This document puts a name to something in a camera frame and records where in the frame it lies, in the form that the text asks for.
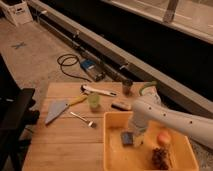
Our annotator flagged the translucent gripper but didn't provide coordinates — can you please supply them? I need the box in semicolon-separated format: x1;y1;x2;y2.
128;115;147;147

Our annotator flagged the blue sponge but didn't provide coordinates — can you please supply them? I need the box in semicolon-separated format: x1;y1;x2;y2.
121;132;133;146

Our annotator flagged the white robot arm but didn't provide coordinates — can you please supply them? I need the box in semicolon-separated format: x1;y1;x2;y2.
129;95;213;149

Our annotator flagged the yellow plastic tray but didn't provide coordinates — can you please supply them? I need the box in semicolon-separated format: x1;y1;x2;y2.
103;112;199;171

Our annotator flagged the small dark brush block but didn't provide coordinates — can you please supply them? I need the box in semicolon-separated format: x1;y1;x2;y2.
111;101;131;111

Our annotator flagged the orange fruit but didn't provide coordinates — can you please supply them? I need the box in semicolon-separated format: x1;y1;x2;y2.
157;131;171;147

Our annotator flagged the brown grape bunch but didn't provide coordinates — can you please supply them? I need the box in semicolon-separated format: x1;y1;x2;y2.
152;148;169;170

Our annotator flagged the clear glass with green rim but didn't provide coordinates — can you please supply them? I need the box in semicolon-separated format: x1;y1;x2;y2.
139;81;161;105

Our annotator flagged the dark small cup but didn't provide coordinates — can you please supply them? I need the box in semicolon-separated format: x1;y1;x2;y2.
122;79;133;95

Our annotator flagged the metal fork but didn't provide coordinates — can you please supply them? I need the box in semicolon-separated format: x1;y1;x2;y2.
70;112;97;128

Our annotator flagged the green plastic cup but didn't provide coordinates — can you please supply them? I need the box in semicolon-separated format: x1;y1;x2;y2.
87;93;100;111

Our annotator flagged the blue power box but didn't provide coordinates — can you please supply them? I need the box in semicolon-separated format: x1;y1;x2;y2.
80;59;105;82

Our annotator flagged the black chair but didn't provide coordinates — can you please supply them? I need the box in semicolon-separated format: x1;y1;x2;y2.
0;54;40;171

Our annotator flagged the white storage box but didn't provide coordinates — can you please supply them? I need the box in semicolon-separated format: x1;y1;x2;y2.
0;0;33;27

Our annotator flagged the yellow handled scraper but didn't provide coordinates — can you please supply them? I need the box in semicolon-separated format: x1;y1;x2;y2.
45;95;87;125

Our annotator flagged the black cable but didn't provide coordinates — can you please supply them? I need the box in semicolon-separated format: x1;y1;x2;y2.
56;53;93;83

